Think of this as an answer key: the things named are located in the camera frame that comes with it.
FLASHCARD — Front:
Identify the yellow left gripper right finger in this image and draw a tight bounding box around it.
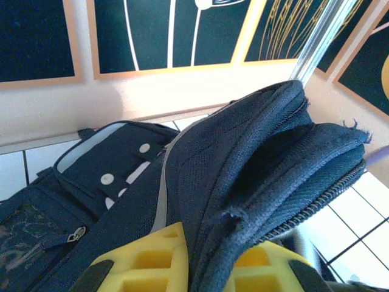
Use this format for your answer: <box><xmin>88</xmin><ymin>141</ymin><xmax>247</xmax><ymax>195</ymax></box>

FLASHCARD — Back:
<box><xmin>233</xmin><ymin>242</ymin><xmax>335</xmax><ymax>292</ymax></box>

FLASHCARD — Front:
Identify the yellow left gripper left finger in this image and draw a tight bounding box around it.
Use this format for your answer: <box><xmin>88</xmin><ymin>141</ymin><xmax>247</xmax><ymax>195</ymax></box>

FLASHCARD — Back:
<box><xmin>69</xmin><ymin>221</ymin><xmax>191</xmax><ymax>292</ymax></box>

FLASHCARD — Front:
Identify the navy blue backpack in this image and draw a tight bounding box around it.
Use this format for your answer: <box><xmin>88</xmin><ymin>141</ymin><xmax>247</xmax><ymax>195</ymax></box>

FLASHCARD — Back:
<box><xmin>0</xmin><ymin>79</ymin><xmax>373</xmax><ymax>292</ymax></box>

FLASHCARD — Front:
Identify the aluminium frame post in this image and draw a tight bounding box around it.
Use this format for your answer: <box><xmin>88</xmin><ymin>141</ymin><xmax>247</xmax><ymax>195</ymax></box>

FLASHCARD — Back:
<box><xmin>290</xmin><ymin>0</ymin><xmax>358</xmax><ymax>85</ymax></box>

